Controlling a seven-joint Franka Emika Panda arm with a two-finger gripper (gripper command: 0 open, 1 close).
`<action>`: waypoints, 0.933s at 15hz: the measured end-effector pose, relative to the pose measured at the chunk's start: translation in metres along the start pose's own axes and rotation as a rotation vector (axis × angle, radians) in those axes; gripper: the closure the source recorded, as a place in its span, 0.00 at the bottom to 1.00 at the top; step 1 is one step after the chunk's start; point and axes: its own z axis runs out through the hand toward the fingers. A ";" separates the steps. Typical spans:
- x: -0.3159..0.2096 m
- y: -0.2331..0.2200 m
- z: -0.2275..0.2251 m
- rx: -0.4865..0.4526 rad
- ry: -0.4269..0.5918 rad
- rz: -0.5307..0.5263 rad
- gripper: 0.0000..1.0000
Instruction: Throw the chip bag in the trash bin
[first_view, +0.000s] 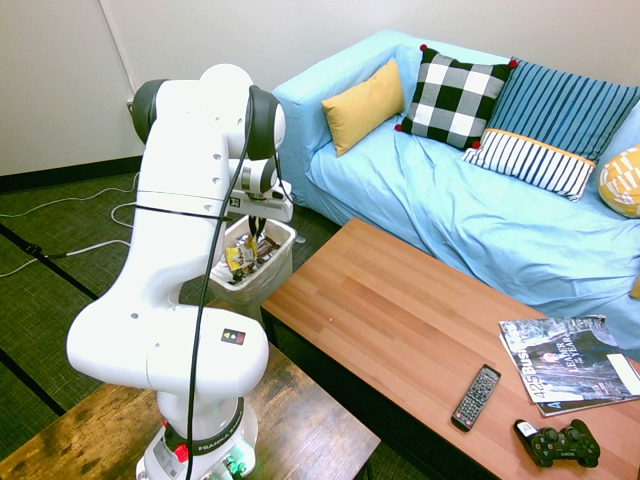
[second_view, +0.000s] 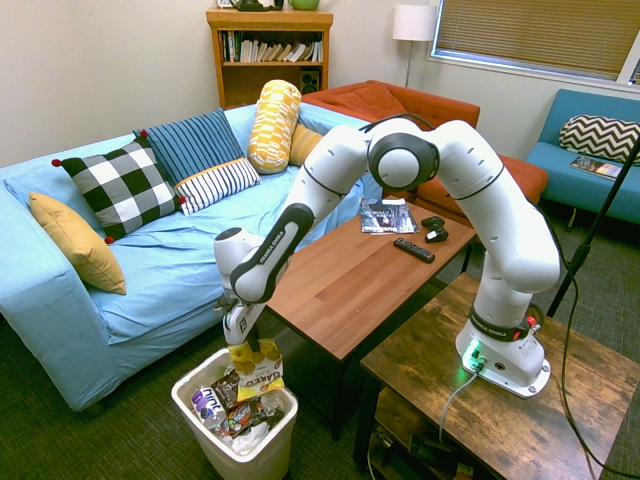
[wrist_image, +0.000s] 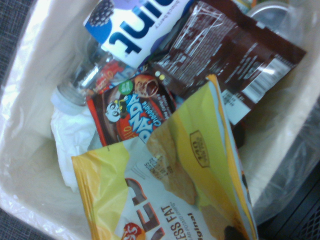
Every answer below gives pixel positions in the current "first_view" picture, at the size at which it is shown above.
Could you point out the yellow white patterned pillow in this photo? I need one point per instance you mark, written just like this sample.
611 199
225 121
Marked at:
622 182

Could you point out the brown snack wrapper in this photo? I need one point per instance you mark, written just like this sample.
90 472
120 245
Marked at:
267 247

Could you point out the clear plastic bin liner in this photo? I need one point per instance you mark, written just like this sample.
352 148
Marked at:
274 270

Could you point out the white wall outlet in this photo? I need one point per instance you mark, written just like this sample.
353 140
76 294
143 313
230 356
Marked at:
130 104

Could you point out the white wall conduit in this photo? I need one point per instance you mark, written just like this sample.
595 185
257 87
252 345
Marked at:
117 45

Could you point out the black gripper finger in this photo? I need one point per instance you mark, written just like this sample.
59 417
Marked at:
262 227
254 227

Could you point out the black white checkered pillow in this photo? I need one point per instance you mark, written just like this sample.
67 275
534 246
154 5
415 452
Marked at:
455 100

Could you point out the white card on magazine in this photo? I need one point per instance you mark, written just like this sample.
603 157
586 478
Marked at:
625 372

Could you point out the black game controller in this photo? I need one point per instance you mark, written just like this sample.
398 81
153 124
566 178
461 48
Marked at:
565 445

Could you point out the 425 Business magazine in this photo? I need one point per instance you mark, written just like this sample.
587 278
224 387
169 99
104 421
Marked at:
565 362

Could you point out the grey plastic trash bin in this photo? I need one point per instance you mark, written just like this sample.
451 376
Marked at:
265 277

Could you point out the blue striped pillow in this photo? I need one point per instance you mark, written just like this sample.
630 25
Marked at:
560 107

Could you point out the small black labelled device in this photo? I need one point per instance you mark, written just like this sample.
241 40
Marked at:
525 430

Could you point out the plain yellow pillow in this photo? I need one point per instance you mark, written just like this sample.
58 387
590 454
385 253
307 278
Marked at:
362 107

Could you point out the light blue covered sofa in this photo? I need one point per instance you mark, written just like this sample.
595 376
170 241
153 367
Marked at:
450 200

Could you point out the white navy striped pillow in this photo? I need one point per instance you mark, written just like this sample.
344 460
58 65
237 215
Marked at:
535 162

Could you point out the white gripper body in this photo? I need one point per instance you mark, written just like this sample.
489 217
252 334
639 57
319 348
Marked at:
267 205

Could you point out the black remote control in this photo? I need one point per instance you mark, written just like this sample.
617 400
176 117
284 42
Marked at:
476 397

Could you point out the dark snack wrapper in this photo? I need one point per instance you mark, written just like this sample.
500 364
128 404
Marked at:
242 274

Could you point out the yellow Lays Baked chip bag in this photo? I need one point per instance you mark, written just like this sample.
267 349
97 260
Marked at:
234 257

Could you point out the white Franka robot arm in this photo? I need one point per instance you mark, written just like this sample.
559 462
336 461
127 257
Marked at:
170 250

